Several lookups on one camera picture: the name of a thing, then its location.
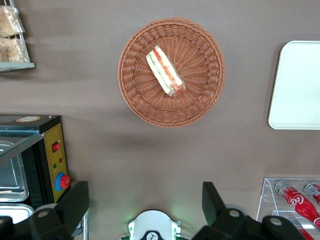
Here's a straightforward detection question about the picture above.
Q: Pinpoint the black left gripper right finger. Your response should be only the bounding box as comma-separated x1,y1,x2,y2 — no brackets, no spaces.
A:
192,181,307,240

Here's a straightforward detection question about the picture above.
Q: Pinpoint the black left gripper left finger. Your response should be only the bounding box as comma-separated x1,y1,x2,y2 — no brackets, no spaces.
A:
0,181,90,240

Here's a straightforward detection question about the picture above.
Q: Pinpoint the triangle sandwich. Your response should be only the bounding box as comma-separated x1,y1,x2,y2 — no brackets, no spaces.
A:
145,45,187,99

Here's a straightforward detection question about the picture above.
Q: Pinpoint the large brown wicker basket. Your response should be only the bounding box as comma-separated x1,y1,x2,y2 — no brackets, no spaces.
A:
117,17,227,129

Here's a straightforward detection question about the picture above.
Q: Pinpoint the cream plastic tray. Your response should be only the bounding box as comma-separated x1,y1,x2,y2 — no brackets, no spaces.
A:
267,40,320,131

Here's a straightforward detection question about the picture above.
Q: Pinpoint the tray of packaged snacks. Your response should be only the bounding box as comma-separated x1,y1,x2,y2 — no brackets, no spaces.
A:
0,0,36,73

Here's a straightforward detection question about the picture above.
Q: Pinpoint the clear acrylic bottle rack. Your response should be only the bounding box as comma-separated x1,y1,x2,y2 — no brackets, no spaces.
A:
256,177,320,240

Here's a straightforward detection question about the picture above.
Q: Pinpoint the steel food pan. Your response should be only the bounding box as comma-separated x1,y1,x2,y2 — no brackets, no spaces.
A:
0,140,29,203
0,203,35,226

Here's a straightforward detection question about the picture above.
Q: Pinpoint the black food warmer cabinet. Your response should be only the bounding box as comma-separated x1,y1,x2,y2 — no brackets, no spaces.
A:
0,113,72,218

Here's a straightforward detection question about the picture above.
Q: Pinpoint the red cola bottle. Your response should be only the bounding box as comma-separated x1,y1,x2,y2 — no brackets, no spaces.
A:
274,179,320,230
284,216,315,240
303,182,320,206

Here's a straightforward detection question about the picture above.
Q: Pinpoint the clear bag of rice snacks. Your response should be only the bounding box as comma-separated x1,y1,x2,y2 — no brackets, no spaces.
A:
0,5,26,38
0,37,29,63

